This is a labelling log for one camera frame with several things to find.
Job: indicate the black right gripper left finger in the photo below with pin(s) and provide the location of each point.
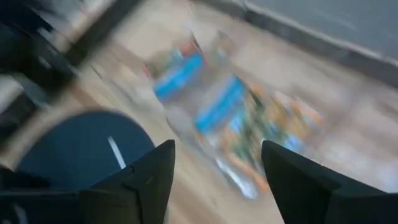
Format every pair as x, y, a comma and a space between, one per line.
140, 193

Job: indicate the blue-green granola bar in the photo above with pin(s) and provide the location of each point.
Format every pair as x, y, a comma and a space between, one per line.
222, 107

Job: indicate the white placemat label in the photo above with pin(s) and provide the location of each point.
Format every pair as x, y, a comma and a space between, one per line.
116, 152

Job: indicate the round dark blue placemat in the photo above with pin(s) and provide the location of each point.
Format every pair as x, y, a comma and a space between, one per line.
77, 149

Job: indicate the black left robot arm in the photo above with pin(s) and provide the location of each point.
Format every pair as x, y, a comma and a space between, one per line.
31, 46

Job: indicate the orange peanut butter granola bar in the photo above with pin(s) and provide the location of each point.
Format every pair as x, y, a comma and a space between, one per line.
300, 121
267, 130
239, 168

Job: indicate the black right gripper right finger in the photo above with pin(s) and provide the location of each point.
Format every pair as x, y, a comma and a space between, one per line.
311, 193

